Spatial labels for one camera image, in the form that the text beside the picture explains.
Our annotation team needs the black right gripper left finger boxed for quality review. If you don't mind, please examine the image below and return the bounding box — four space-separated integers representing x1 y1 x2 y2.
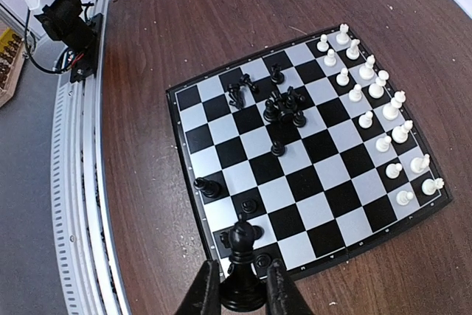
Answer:
176 260 221 315

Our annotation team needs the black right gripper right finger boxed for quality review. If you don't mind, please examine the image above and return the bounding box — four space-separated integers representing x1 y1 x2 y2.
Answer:
265 259 306 314

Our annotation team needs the black bishop piece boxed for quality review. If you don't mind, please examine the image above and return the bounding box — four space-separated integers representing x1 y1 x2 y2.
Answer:
219 212 266 312

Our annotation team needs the black rook piece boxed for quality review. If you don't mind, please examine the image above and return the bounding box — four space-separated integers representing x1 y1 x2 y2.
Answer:
255 253 272 269

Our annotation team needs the black knight piece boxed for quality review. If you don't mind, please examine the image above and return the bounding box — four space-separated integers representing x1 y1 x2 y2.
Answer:
219 226 265 252

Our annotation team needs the black pawn piece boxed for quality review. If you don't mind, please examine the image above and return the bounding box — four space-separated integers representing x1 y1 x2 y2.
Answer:
241 198 257 214

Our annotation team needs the black king piece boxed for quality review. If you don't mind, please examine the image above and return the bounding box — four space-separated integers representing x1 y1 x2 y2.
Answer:
193 177 221 198

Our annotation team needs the pile of black chess pieces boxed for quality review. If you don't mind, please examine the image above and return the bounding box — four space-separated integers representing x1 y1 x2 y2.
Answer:
226 63 307 134

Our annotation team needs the wooden crate of pieces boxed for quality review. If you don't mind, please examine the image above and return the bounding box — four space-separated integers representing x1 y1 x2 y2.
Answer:
0 24 25 106

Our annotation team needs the black and white chessboard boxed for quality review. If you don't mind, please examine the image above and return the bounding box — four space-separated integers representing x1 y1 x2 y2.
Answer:
167 27 452 279

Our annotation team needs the white edge pawn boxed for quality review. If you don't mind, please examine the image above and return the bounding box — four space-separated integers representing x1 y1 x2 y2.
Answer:
395 190 414 206

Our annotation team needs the white corner rook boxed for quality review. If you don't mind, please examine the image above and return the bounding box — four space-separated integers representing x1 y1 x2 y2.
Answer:
421 178 445 195

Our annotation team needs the white knight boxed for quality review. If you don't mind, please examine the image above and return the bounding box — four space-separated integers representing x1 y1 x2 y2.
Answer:
410 153 430 174

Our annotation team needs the white bishop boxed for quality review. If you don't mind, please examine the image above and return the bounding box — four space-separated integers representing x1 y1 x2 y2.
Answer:
392 120 413 144

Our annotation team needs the front aluminium rail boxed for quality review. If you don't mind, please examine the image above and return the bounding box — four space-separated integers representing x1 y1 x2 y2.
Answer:
50 0 131 314

